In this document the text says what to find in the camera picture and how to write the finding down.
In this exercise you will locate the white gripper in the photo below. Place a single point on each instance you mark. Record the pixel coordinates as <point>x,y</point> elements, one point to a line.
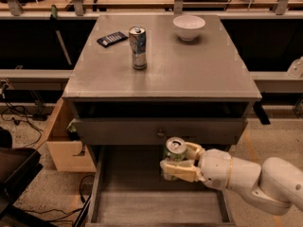
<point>215,168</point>

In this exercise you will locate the green soda can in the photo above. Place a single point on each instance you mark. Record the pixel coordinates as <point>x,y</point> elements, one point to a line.
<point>174,150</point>

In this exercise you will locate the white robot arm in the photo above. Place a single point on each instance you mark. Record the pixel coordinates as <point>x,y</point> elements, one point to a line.
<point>273,187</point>

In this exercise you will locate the grey top drawer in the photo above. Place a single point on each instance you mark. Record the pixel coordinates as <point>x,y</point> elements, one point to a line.
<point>155,131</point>

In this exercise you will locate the open grey middle drawer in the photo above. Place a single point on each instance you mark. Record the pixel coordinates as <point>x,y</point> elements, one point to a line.
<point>130,191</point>

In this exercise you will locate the grey wooden drawer cabinet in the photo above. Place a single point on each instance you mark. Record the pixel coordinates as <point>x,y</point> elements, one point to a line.
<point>204,78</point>

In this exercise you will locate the tall silver blue can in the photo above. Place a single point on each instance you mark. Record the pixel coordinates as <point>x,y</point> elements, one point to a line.
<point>137,39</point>

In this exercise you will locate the light wooden box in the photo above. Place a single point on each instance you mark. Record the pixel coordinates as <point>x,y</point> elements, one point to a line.
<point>68,155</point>

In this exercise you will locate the white ceramic bowl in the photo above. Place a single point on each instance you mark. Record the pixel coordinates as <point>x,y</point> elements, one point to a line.
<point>188,27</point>

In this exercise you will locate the green handled tool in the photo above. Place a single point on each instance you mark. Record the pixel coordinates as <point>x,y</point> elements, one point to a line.
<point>54,20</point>

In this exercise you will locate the metal railing frame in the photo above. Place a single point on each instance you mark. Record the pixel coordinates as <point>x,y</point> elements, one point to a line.
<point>91,8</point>

